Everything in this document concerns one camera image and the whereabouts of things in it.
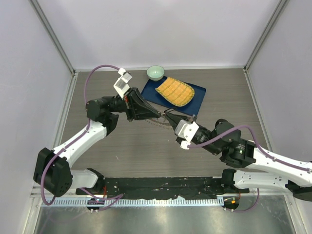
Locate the dark blue tray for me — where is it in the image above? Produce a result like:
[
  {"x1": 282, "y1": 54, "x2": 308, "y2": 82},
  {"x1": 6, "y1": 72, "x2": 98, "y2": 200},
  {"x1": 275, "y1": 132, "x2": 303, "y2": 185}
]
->
[{"x1": 141, "y1": 76, "x2": 206, "y2": 116}]

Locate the yellow woven bamboo mat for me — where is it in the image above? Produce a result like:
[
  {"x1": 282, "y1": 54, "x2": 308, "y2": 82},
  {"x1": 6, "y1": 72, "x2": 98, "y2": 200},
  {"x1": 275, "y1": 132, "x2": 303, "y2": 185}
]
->
[{"x1": 155, "y1": 77, "x2": 195, "y2": 107}]

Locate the light green ceramic bowl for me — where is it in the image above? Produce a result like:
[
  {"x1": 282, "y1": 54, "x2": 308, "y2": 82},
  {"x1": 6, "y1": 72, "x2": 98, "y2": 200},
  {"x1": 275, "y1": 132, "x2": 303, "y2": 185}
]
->
[{"x1": 146, "y1": 65, "x2": 165, "y2": 81}]

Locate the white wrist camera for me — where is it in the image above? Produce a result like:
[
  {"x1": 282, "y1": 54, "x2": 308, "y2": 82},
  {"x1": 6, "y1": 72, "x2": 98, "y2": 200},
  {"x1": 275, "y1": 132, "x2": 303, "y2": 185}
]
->
[
  {"x1": 113, "y1": 68, "x2": 132, "y2": 98},
  {"x1": 174, "y1": 119, "x2": 199, "y2": 150}
]

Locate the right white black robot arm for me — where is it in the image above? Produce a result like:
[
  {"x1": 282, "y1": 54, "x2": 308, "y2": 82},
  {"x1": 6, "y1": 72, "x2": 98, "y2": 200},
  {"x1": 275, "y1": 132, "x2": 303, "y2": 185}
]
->
[{"x1": 164, "y1": 111, "x2": 312, "y2": 201}]

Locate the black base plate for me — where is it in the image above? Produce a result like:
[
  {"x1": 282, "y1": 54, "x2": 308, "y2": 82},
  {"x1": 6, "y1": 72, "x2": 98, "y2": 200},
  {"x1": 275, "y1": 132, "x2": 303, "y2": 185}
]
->
[{"x1": 75, "y1": 175, "x2": 249, "y2": 199}]

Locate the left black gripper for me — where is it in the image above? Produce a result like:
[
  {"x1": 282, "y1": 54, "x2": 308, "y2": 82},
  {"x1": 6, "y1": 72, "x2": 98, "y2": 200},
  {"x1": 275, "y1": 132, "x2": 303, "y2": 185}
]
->
[{"x1": 104, "y1": 87, "x2": 160, "y2": 122}]

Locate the slotted white cable duct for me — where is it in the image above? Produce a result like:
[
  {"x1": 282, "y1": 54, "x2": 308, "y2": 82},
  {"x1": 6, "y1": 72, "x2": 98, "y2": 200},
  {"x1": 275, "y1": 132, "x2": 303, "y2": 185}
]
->
[{"x1": 48, "y1": 196, "x2": 224, "y2": 208}]

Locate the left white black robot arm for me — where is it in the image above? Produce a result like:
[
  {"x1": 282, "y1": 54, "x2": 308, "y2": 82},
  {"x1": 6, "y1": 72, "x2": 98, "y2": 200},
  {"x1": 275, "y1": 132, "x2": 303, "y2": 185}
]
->
[{"x1": 33, "y1": 88, "x2": 161, "y2": 197}]

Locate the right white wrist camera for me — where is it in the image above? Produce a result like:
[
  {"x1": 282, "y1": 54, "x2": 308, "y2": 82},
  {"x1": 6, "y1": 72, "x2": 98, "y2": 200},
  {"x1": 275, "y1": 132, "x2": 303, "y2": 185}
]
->
[{"x1": 174, "y1": 119, "x2": 199, "y2": 150}]

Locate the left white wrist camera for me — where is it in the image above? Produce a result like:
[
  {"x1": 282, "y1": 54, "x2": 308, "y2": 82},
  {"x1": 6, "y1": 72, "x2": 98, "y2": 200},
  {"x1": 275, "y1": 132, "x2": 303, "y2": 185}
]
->
[{"x1": 113, "y1": 68, "x2": 132, "y2": 98}]

